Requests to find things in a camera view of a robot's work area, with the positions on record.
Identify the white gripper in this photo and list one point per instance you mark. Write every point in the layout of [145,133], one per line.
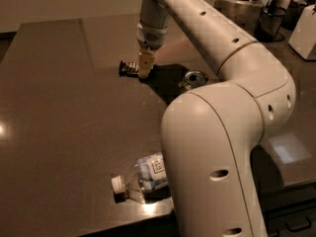
[152,37]

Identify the rxbar chocolate bar wrapper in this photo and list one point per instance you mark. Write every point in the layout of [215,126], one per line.
[128,69]

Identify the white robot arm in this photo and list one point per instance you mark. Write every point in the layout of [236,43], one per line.
[208,133]

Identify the blue label plastic bottle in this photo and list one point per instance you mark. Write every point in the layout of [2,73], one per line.
[143,182]

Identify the white green soda can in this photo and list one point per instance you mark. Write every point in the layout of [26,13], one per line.
[193,79]

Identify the stainless steel dispenser base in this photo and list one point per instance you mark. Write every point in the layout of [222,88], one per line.
[245,14]

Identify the black mesh cup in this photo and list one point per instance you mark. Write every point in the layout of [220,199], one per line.
[269,23]

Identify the white box holder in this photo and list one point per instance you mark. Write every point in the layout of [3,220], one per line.
[303,38]

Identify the black drawer handle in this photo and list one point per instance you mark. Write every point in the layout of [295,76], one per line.
[298,224]

